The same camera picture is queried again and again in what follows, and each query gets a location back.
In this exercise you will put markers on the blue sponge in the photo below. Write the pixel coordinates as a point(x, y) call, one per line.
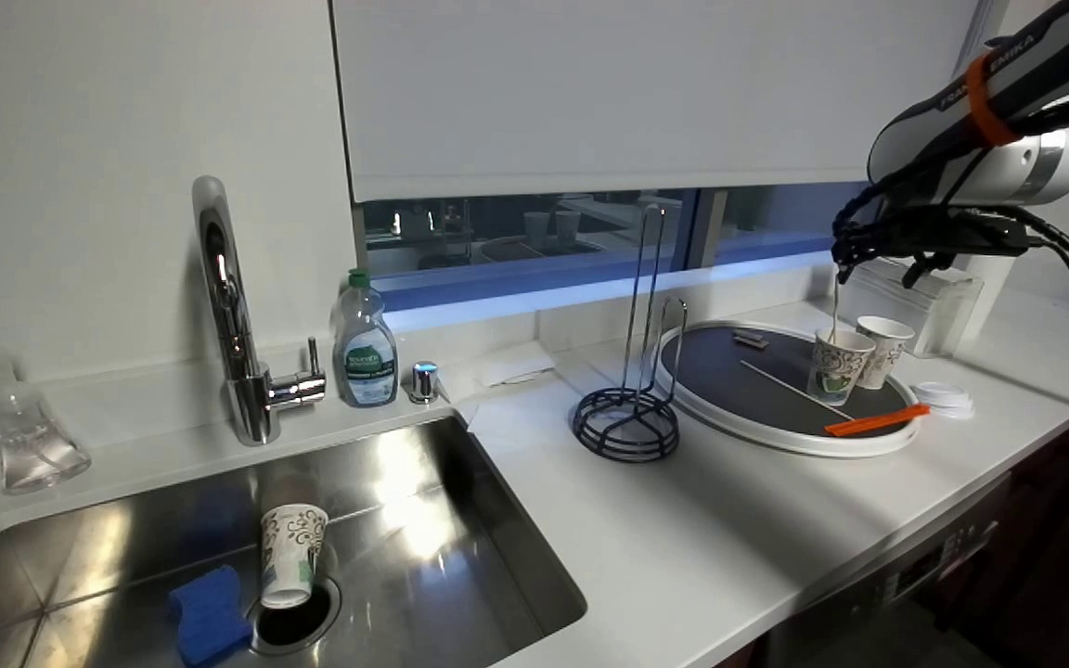
point(204, 613)

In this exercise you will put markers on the wooden coffee stirrer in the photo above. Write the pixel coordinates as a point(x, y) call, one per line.
point(835, 311)
point(787, 385)

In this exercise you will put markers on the stainless steel sink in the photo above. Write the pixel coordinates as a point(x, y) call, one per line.
point(463, 542)

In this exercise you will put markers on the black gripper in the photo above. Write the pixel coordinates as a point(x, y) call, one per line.
point(964, 228)

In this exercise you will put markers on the dark glass window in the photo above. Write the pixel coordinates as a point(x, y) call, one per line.
point(537, 241)

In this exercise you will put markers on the chrome kitchen faucet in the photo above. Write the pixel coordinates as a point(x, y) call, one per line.
point(229, 284)

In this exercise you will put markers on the orange flat stick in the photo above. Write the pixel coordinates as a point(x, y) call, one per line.
point(879, 422)

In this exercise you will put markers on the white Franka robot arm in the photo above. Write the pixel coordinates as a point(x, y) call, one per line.
point(1055, 74)

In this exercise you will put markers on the round black white-rimmed tray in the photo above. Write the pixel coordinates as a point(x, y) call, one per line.
point(733, 385)

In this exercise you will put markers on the small chrome knob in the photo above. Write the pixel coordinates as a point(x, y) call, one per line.
point(421, 380)

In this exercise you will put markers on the clear dish soap bottle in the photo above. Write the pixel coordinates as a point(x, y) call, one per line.
point(369, 357)

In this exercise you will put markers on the white roller window blind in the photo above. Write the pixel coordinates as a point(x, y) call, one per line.
point(632, 87)

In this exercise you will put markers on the dark base cabinet front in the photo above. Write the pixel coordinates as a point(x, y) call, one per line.
point(1030, 559)

